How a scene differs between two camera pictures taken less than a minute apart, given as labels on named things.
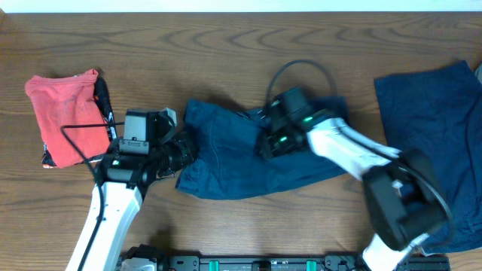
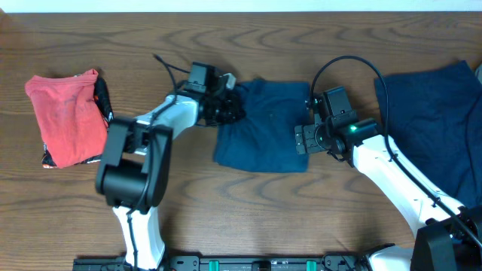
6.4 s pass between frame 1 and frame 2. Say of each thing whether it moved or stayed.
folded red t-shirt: stayed
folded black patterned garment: stayed
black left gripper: moved
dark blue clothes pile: stayed
